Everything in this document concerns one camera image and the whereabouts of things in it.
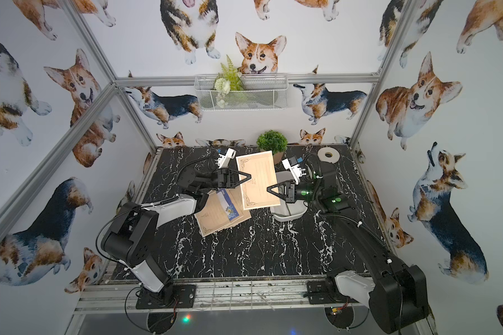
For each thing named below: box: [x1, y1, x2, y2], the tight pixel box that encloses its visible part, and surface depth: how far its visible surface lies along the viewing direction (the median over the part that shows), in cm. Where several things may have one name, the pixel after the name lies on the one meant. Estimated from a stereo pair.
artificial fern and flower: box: [213, 54, 246, 109], surface depth 84 cm
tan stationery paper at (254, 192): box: [235, 150, 281, 211], surface depth 72 cm
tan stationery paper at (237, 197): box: [226, 187, 252, 229], surface depth 95 cm
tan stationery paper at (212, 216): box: [193, 191, 238, 238], surface depth 93 cm
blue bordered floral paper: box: [216, 188, 240, 222], surface depth 97 cm
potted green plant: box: [256, 129, 288, 166], surface depth 103 cm
